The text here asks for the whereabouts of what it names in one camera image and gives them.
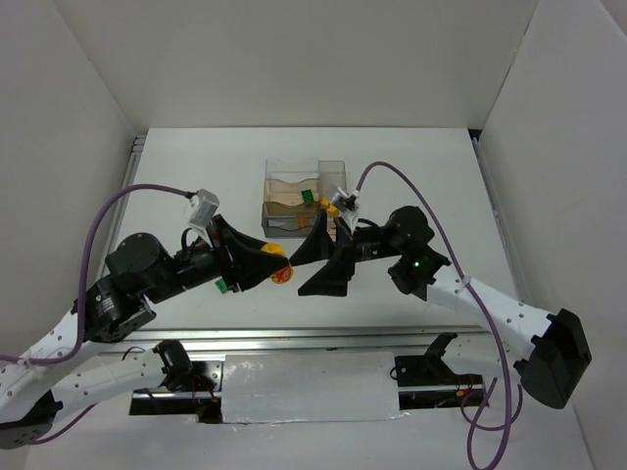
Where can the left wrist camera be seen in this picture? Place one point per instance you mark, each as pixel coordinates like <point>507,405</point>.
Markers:
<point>201,208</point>

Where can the green square lego brick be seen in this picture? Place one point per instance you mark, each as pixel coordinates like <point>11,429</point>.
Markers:
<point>222,286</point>

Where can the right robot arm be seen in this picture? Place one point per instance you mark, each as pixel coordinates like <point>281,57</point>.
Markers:
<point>548,352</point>

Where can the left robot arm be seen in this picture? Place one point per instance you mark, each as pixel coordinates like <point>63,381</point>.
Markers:
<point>46,386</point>

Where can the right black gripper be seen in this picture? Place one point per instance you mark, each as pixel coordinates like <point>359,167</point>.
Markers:
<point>344,250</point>

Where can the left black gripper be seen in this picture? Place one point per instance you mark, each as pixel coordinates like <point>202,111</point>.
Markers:
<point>223,259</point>

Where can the clear plastic bin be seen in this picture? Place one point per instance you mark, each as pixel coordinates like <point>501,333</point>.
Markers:
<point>291,171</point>

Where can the grey tinted plastic bin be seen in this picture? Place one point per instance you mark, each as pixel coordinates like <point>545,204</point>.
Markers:
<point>280,221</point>

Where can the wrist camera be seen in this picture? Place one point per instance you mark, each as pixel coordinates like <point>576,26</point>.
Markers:
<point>348,207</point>
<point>201,208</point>

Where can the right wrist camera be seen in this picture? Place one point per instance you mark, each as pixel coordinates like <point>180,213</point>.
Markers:
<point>348,207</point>

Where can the tall clear drawer bin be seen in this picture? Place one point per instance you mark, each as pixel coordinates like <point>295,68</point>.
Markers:
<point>332,175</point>

